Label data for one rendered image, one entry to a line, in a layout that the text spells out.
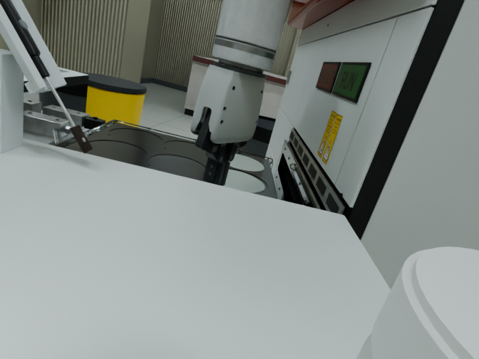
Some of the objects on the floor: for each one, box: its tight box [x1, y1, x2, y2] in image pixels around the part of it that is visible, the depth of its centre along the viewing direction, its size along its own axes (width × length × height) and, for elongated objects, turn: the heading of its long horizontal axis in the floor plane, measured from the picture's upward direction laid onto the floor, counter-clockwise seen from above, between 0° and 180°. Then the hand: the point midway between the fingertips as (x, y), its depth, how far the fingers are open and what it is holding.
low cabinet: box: [184, 56, 287, 119], centre depth 645 cm, size 207×264×96 cm
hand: (216, 171), depth 50 cm, fingers closed
